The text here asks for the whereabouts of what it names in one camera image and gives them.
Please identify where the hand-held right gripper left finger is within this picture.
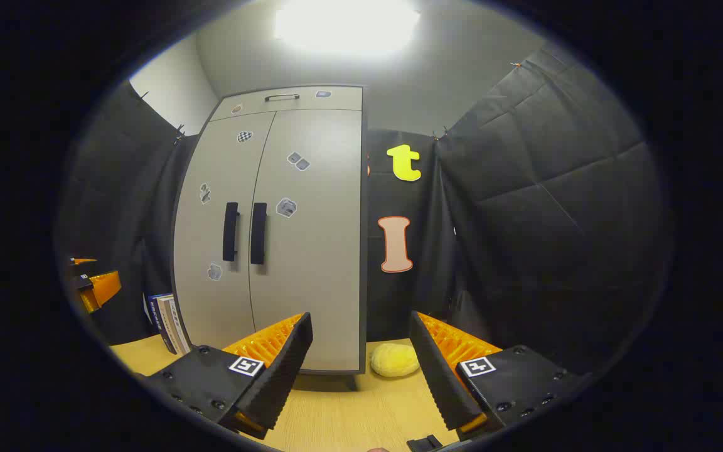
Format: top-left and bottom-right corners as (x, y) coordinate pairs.
(132, 312), (314, 440)

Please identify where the large ceiling light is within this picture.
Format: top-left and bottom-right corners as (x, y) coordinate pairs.
(274, 0), (422, 57)

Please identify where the white book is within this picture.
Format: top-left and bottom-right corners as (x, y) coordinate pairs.
(169, 296), (193, 352)

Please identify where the grey cabinet drawer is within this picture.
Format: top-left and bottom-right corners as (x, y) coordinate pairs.
(210, 86), (363, 123)

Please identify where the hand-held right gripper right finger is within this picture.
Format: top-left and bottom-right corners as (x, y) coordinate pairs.
(408, 310), (591, 441)

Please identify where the blue book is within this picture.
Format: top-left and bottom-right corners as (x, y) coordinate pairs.
(145, 294), (177, 355)

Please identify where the beige book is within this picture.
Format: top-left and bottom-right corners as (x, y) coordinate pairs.
(158, 295), (186, 354)

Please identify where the grey double-door shoe cabinet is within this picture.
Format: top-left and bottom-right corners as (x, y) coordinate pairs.
(172, 85), (368, 376)

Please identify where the black backdrop cloth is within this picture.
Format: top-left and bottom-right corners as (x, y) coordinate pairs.
(60, 44), (670, 377)

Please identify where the grey cabinet door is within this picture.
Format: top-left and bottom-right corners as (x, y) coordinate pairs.
(173, 112), (276, 352)
(250, 109), (363, 372)

